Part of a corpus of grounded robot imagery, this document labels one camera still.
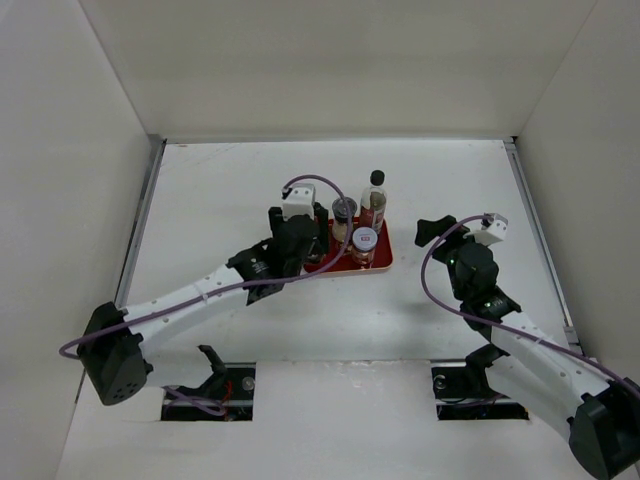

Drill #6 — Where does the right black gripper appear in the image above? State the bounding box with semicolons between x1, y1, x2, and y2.
415;215;492;301

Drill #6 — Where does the clear lid spice jar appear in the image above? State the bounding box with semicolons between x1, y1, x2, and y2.
331;197;357;248

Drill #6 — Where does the tall black cap bottle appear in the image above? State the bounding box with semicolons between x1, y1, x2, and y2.
359;170;387;234

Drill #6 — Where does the pink lid jar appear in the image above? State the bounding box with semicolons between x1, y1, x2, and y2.
351;227;378;266

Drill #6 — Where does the red lid sauce jar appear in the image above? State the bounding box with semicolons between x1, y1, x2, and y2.
306;252;326;265

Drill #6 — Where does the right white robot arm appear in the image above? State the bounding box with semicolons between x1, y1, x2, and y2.
415;213;639;479

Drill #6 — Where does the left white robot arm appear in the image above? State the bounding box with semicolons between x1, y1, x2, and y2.
76;203;329;406

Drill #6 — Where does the red rectangular tray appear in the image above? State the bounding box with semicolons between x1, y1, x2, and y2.
303;219;393;275

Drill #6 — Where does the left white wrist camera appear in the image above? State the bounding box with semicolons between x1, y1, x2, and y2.
282;183;316;221

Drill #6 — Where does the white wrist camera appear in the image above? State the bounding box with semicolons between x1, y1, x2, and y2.
282;183;316;221
473;213;509;246

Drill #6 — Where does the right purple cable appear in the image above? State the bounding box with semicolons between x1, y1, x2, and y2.
420;213;640;396

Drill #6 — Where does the purple cable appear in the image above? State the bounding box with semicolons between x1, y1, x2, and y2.
58;173;351;360
420;213;640;396

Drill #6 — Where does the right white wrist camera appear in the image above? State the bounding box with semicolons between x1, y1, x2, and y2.
473;213;509;246

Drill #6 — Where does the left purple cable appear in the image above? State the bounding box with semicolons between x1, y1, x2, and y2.
58;173;351;360

